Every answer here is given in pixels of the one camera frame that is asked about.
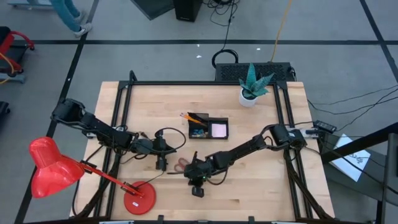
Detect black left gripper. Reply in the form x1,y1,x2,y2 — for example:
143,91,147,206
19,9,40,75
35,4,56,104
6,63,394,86
152,138,177,171

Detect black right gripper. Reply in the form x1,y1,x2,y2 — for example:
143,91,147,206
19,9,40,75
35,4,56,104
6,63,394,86
167,151,217,187

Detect red-handled scissors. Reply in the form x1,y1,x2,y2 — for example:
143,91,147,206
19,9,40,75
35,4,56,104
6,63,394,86
173,157,191,174

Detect black mesh desk organizer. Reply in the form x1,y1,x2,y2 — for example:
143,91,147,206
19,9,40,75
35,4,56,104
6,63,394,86
188,112,229,140

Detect pink sticky note pad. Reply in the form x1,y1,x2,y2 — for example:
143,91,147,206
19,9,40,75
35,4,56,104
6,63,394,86
211,123,228,138

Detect perforated black computer case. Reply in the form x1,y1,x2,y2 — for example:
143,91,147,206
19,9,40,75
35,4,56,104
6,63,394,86
215,62,296,83

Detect green plant in white pot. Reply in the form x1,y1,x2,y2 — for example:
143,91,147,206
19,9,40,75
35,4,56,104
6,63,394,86
238,63,275,108

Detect red desk lamp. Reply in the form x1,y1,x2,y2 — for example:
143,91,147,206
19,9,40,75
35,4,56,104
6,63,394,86
28,136,158,215

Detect black computer tower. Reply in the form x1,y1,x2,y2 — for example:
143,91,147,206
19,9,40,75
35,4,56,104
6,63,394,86
173,0,203,22

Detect dark grey case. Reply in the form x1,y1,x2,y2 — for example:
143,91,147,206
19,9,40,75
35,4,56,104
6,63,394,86
130,0,175,21

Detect white paper sheet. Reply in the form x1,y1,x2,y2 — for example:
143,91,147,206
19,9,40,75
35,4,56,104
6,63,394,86
329,133,372,183

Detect person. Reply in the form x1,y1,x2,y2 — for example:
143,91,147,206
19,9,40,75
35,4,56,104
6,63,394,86
50,0,93,39

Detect black chair base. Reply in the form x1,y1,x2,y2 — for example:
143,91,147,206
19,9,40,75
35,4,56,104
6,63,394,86
0,101,12,116

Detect red cart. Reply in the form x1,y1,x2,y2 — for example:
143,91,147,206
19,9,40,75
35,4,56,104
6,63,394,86
0,26,35,84

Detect grey metal table foot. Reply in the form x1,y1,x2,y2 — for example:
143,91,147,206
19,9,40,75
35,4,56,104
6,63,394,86
7,0,65,10

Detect black beam structure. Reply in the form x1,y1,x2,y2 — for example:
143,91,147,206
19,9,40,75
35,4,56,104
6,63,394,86
320,121,398,224

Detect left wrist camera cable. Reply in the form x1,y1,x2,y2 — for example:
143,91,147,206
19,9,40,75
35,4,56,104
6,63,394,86
160,126,187,155

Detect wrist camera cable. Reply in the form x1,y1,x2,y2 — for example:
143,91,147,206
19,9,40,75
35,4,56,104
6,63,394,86
206,167,230,187
160,126,187,155

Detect black lamp cable with switch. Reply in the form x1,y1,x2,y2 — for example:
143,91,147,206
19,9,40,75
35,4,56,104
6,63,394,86
118,136,169,189

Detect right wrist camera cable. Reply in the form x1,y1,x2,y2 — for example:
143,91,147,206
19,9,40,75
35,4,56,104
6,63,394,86
206,167,230,187

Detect black aluminium table frame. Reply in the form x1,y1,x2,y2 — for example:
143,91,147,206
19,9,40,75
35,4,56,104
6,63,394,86
70,70,335,224

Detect coiled black cable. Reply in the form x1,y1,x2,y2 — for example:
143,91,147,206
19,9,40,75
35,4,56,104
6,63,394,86
211,0,239,68

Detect yellow hanging cable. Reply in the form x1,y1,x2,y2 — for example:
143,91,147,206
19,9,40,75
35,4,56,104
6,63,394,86
270,0,293,62
0,51,16,85

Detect black floor cable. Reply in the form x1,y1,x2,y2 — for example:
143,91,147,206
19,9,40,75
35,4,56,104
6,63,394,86
307,85,398,133

